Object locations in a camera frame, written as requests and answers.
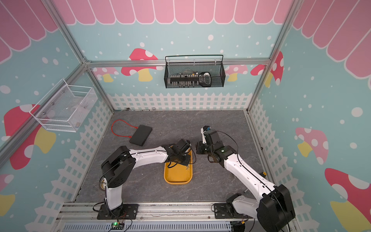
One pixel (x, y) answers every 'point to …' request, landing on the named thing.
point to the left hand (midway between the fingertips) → (187, 162)
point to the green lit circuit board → (117, 225)
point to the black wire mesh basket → (197, 71)
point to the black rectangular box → (141, 135)
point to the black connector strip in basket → (203, 80)
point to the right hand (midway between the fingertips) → (196, 144)
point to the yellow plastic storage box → (175, 173)
